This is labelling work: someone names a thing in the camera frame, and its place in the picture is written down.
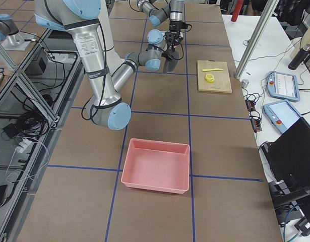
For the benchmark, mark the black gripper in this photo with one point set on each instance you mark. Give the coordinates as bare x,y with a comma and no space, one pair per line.
174,26
170,64

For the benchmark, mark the dark grey towel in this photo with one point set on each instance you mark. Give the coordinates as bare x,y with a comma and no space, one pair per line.
169,66

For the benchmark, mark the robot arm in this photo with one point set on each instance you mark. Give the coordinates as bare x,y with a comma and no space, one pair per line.
174,12
88,24

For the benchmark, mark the black water bottle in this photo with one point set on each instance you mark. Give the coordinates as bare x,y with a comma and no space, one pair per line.
299,57

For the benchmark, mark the yellow lemon slices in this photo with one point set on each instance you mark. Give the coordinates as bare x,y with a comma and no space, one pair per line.
210,78

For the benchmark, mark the yellow plastic knife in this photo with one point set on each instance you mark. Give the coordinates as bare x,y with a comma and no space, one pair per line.
213,69

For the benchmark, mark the bamboo cutting board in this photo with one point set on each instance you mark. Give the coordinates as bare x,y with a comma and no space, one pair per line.
222,82

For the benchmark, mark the red cylinder bottle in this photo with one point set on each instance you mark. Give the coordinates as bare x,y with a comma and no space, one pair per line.
237,10

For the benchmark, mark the pink plastic bin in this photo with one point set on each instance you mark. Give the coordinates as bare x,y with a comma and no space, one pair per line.
157,165

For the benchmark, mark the far teach pendant tablet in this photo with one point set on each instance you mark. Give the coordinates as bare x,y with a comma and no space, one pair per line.
283,86

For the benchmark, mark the teach pendant tablet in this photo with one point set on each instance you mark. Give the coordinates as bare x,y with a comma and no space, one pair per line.
282,114
283,86

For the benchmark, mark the near teach pendant tablet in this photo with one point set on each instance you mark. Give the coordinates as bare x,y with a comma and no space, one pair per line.
282,114

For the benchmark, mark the black laptop monitor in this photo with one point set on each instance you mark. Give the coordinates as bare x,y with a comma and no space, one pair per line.
289,156

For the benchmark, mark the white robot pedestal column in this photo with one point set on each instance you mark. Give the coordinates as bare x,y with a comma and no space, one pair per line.
113,59

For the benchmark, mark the aluminium frame post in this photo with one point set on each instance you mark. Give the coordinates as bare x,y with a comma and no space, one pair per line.
256,35

